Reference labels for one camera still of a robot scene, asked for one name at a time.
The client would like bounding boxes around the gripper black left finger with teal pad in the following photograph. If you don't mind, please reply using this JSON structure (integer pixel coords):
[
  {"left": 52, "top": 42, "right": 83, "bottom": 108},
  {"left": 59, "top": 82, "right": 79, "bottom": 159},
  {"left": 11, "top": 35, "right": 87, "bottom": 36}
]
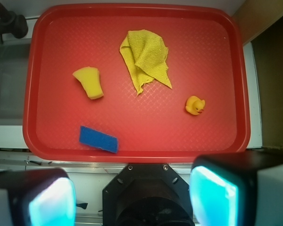
[{"left": 0, "top": 169, "right": 76, "bottom": 226}]

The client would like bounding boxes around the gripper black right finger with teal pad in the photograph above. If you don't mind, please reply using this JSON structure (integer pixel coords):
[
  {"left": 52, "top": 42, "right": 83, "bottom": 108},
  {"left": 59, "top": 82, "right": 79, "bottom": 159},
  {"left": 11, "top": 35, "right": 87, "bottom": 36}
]
[{"left": 190, "top": 150, "right": 283, "bottom": 226}]

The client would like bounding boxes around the yellow rubber duck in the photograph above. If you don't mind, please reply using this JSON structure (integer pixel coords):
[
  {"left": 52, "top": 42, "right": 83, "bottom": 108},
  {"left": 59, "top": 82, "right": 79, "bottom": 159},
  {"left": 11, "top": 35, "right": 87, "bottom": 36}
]
[{"left": 185, "top": 96, "right": 206, "bottom": 115}]

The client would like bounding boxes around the blue sponge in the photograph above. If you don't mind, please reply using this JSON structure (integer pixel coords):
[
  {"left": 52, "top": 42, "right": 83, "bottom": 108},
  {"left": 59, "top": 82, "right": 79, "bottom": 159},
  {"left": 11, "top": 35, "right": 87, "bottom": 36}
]
[{"left": 79, "top": 126, "right": 118, "bottom": 153}]

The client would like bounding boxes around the yellow sponge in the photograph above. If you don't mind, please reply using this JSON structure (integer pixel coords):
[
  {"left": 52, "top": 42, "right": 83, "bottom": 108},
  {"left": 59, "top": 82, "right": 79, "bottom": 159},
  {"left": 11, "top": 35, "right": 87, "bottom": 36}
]
[{"left": 73, "top": 66, "right": 104, "bottom": 100}]

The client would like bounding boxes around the grey plastic sink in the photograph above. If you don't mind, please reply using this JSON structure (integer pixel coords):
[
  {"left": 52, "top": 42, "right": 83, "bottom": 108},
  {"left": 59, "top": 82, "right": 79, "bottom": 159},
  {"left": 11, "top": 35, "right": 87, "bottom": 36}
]
[{"left": 0, "top": 39, "right": 31, "bottom": 126}]

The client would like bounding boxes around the red plastic tray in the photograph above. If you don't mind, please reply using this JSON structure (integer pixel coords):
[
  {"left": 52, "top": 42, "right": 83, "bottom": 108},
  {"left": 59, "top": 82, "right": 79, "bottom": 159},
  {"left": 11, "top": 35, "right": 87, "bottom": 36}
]
[{"left": 23, "top": 3, "right": 250, "bottom": 162}]

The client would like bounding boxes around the brown cardboard panel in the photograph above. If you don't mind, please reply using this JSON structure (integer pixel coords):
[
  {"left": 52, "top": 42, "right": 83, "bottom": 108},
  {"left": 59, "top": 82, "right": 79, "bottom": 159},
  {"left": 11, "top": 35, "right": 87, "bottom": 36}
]
[{"left": 233, "top": 0, "right": 283, "bottom": 150}]

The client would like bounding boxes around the yellow cloth rag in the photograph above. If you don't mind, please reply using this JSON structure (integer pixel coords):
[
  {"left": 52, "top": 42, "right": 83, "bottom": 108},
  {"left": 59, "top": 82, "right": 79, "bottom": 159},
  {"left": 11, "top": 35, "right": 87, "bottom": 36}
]
[{"left": 119, "top": 30, "right": 172, "bottom": 95}]

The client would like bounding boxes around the dark grey faucet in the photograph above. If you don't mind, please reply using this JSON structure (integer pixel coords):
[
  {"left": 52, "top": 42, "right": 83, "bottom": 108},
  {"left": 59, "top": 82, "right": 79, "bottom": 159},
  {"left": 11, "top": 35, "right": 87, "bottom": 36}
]
[{"left": 0, "top": 3, "right": 28, "bottom": 44}]

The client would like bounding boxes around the aluminium rail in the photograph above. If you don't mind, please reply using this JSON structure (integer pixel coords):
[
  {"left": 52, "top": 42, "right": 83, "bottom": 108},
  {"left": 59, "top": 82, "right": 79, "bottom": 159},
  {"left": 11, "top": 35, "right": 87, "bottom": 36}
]
[{"left": 0, "top": 150, "right": 194, "bottom": 175}]

